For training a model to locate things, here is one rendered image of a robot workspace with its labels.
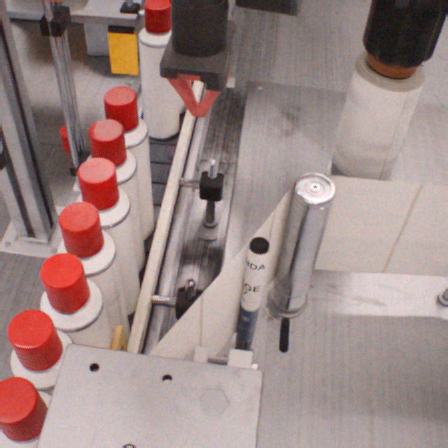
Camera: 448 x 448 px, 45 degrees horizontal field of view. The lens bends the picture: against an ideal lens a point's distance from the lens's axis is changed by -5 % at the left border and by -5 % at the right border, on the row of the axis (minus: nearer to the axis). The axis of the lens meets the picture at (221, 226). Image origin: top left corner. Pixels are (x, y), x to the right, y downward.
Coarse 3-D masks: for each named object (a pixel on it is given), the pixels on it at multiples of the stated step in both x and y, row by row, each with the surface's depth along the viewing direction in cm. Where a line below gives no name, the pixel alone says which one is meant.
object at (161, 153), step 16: (192, 80) 90; (160, 144) 80; (176, 144) 80; (160, 160) 78; (160, 176) 76; (160, 192) 74; (160, 208) 72; (144, 272) 66; (160, 272) 66; (128, 320) 61
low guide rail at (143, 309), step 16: (192, 128) 79; (176, 160) 73; (176, 176) 71; (176, 192) 71; (160, 224) 66; (160, 240) 64; (160, 256) 64; (144, 288) 60; (144, 304) 59; (144, 320) 58; (144, 336) 58
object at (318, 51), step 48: (336, 0) 121; (48, 48) 104; (240, 48) 106; (288, 48) 107; (336, 48) 108; (48, 96) 94; (96, 96) 94; (240, 96) 96; (432, 96) 99; (48, 144) 86; (0, 192) 79; (0, 240) 74; (192, 240) 75; (0, 288) 69; (0, 336) 65
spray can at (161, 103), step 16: (160, 0) 67; (160, 16) 66; (144, 32) 69; (160, 32) 67; (144, 48) 69; (160, 48) 68; (144, 64) 71; (144, 80) 73; (160, 80) 72; (144, 96) 75; (160, 96) 74; (176, 96) 76; (144, 112) 78; (160, 112) 76; (176, 112) 78; (160, 128) 78; (176, 128) 80
